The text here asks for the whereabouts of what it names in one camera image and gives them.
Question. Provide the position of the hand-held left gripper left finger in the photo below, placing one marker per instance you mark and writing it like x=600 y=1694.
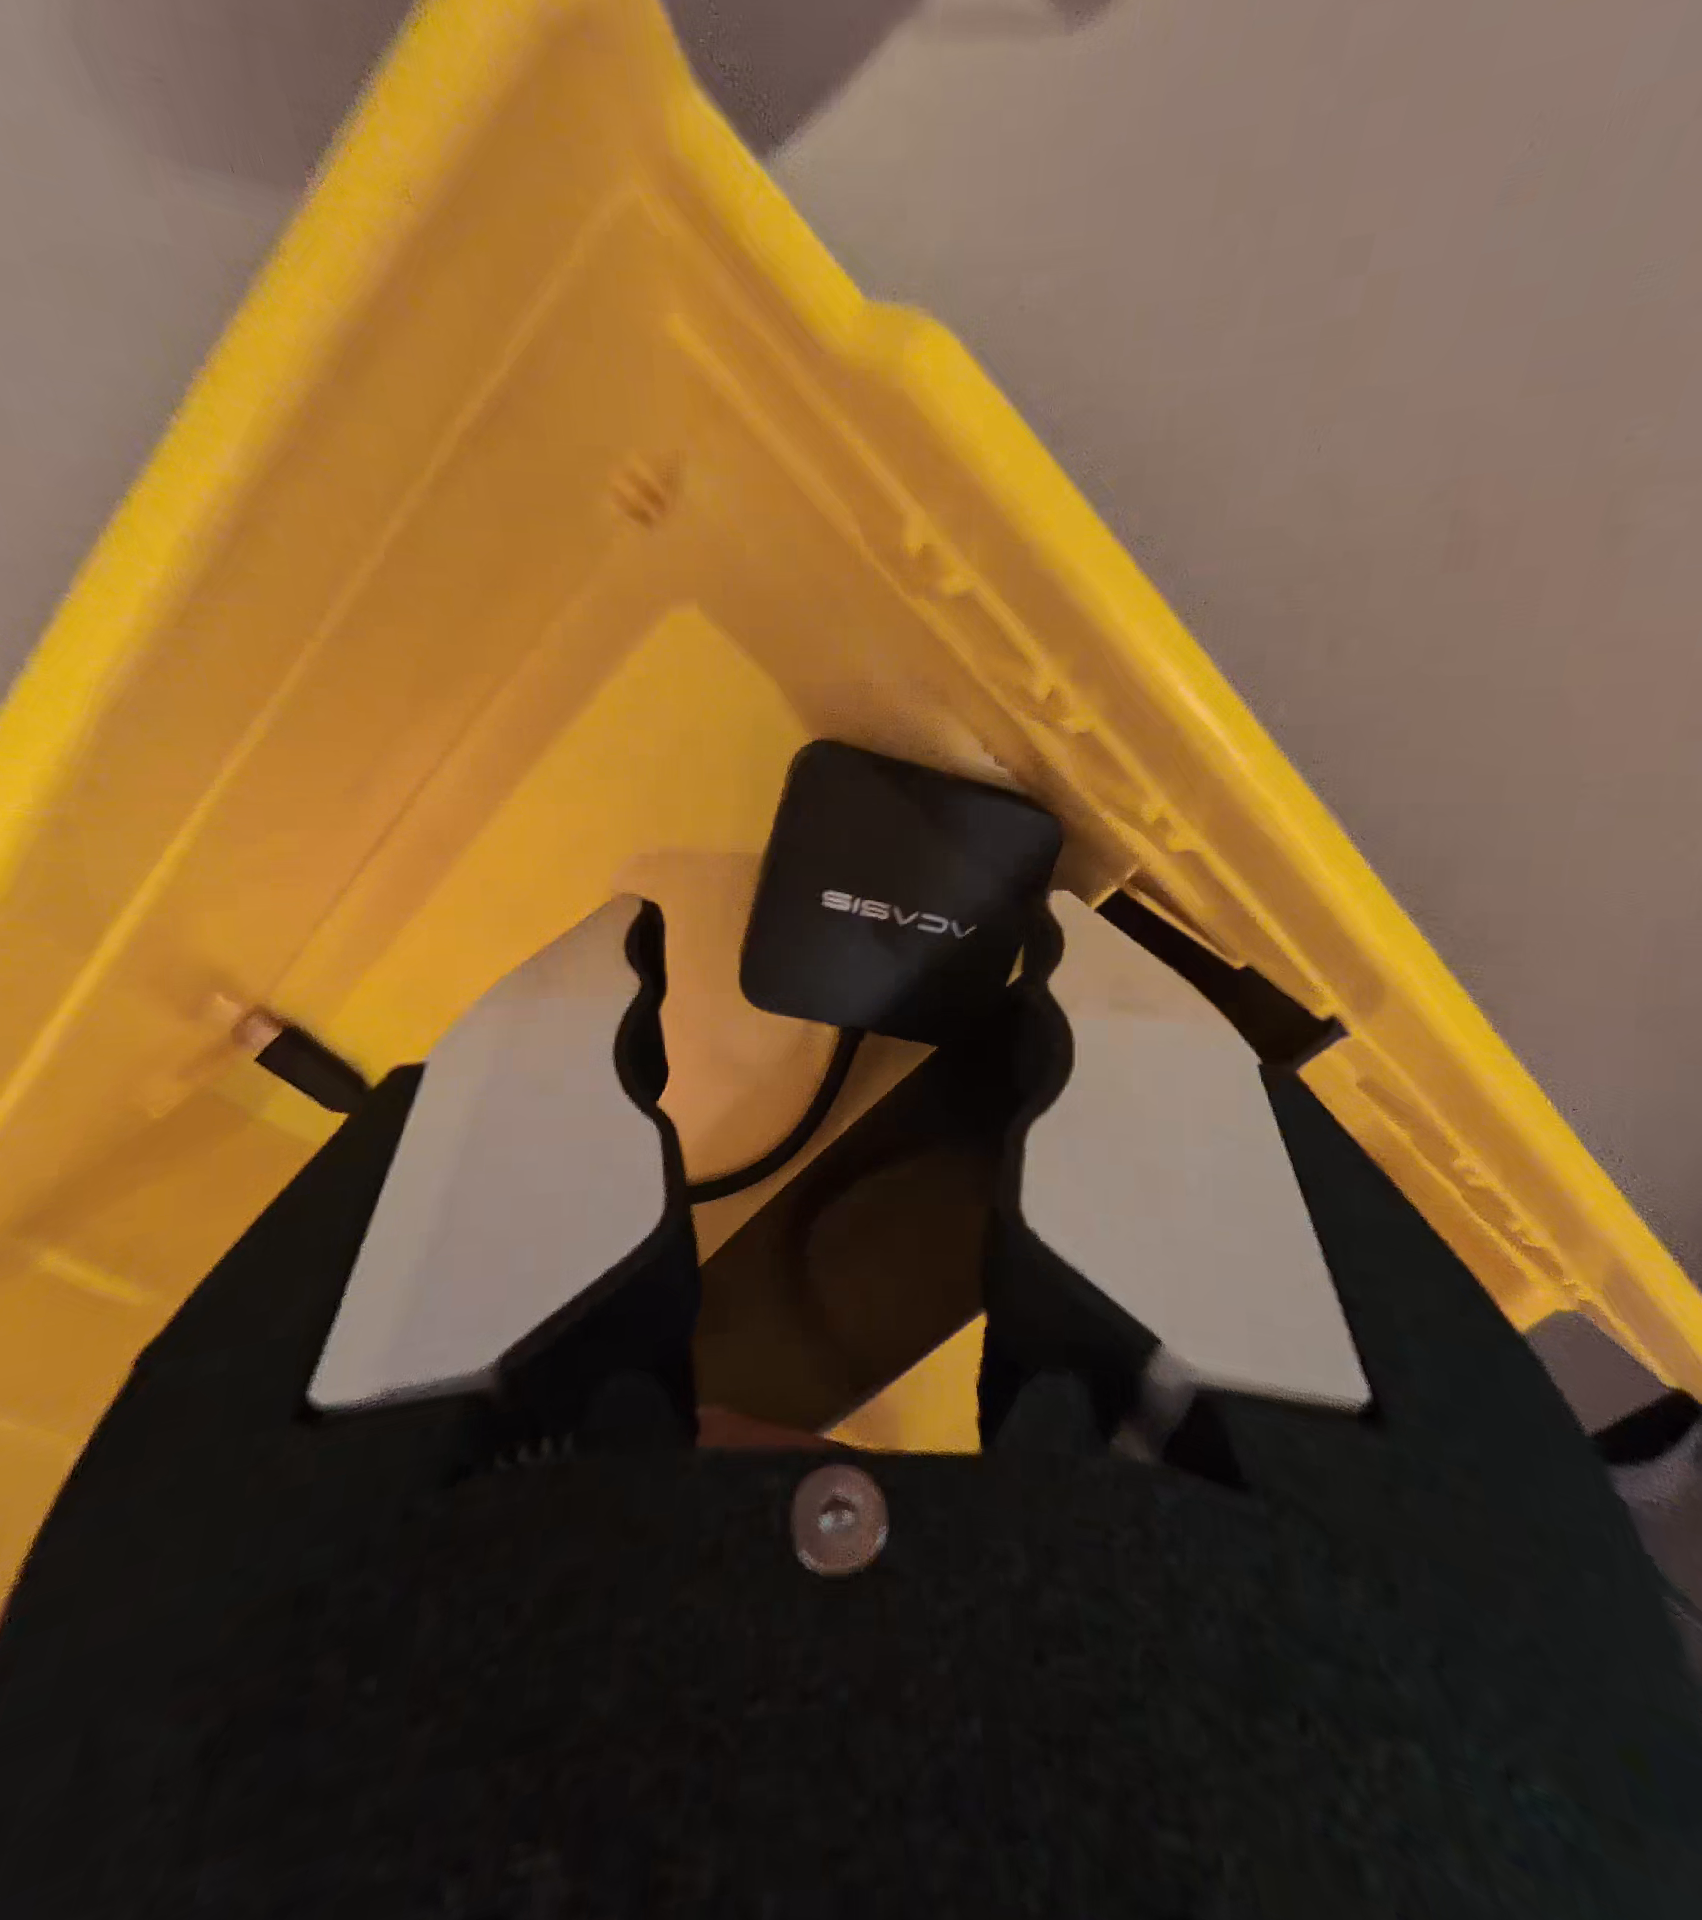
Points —
x=491 y=1200

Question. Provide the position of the grey desk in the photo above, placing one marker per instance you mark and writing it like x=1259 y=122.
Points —
x=1391 y=376

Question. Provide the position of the yellow plastic bin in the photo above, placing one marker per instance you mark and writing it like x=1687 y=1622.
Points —
x=417 y=676

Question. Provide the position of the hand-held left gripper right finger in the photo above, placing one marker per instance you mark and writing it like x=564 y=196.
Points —
x=1181 y=1200

